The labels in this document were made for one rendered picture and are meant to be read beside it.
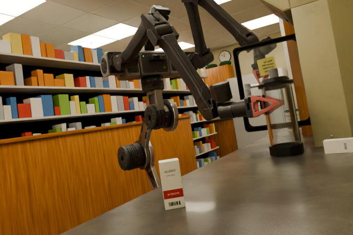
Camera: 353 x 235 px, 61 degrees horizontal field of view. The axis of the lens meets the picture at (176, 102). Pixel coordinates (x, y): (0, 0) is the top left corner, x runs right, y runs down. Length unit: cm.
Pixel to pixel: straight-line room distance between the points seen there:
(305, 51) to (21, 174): 202
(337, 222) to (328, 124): 66
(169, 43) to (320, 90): 55
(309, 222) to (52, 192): 229
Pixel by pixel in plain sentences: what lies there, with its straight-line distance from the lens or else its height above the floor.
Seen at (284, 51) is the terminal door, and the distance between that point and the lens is 141.
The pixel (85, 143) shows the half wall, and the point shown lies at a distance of 279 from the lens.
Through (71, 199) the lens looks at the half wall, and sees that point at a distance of 269.
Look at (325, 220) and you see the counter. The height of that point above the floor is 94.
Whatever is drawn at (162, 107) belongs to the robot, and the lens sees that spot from 176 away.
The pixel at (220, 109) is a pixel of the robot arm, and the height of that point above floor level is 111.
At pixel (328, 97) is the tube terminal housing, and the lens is 107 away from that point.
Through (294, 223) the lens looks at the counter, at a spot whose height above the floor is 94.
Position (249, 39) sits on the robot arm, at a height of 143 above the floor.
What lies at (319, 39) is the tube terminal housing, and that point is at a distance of 109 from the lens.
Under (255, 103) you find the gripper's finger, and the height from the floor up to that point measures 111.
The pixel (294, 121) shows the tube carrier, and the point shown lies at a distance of 96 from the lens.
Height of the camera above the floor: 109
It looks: 3 degrees up
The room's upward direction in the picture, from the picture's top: 8 degrees counter-clockwise
